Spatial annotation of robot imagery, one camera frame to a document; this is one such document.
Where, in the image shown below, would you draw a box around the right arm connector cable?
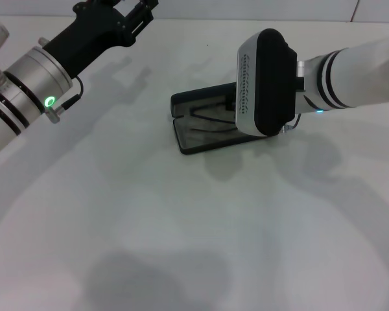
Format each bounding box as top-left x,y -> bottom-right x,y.
280,113 -> 304,134

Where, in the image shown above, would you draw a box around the black glasses case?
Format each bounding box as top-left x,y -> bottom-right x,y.
170,82 -> 270,156

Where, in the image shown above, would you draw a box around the black glasses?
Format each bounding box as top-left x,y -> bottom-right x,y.
187,97 -> 239,140

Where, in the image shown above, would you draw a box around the left arm connector cable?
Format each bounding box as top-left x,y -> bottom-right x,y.
45,76 -> 84,124

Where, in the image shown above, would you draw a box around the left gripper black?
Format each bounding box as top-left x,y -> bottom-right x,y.
41,0 -> 160,81

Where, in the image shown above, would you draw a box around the arm connector cable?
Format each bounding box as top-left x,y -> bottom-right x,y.
45,76 -> 84,124
280,113 -> 304,134

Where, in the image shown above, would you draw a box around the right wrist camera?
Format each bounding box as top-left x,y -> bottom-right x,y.
235,28 -> 301,137

